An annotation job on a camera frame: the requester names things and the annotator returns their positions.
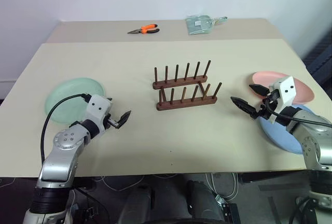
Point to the red plate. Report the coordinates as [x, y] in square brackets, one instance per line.
[262, 77]

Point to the green dustpan in plastic bag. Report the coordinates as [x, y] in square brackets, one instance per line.
[198, 25]

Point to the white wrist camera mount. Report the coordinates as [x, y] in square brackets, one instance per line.
[285, 91]
[97, 108]

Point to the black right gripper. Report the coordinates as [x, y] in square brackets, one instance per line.
[271, 99]

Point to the green plate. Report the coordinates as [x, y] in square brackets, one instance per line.
[67, 89]

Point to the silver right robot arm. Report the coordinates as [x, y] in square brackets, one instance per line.
[311, 136]

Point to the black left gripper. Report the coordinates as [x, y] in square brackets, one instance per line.
[110, 123]

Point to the black box under table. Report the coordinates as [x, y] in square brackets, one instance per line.
[231, 213]

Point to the dark rounded shape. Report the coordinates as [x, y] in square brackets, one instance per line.
[202, 200]

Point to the black ribbed object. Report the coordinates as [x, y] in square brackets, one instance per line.
[321, 60]

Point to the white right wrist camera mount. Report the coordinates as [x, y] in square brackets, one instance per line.
[285, 91]

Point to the wooden dish rack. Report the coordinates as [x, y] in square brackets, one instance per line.
[181, 103]

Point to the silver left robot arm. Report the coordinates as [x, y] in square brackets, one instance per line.
[62, 161]

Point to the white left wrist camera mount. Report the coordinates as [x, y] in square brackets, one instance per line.
[97, 108]

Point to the blue plate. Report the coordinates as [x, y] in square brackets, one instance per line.
[277, 136]

